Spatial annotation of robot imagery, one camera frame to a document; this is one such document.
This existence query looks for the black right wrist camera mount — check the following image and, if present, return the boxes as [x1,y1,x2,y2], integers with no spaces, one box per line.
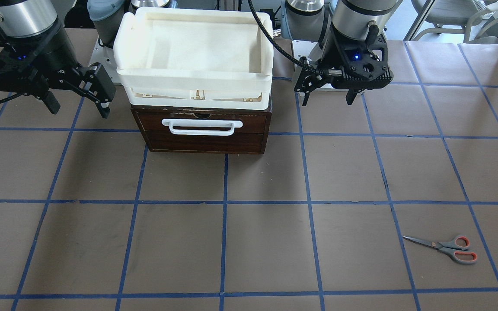
[0,38,49,98]

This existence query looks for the wooden drawer with white handle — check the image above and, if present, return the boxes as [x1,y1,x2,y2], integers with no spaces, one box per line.
[138,114,266,136]

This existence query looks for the grey office chair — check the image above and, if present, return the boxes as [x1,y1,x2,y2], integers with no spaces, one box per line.
[405,0,498,44]

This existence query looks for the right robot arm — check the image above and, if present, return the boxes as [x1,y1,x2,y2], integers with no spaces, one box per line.
[0,0,116,118]

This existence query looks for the white plastic bin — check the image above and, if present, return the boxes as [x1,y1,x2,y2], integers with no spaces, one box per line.
[113,7,274,111]

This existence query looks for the grey orange scissors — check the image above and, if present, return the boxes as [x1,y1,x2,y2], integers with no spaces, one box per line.
[403,235,478,264]

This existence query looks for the dark wooden drawer cabinet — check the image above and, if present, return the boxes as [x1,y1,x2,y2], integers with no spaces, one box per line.
[131,105,271,154]

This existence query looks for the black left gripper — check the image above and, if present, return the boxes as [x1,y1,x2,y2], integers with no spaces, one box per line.
[294,30,358,107]

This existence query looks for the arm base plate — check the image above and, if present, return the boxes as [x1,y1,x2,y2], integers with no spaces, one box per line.
[291,40,353,91]
[89,37,122,86]

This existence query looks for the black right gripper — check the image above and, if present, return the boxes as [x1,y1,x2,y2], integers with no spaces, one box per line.
[37,19,116,119]

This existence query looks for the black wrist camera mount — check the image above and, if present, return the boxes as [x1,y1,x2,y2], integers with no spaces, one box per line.
[0,38,49,98]
[321,33,394,91]

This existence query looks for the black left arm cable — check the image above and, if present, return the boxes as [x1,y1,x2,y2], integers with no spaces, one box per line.
[248,0,319,74]

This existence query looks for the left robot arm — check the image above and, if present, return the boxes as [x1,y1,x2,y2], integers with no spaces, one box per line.
[281,0,399,106]

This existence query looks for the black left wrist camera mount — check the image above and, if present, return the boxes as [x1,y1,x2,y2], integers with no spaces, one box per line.
[321,33,394,91]

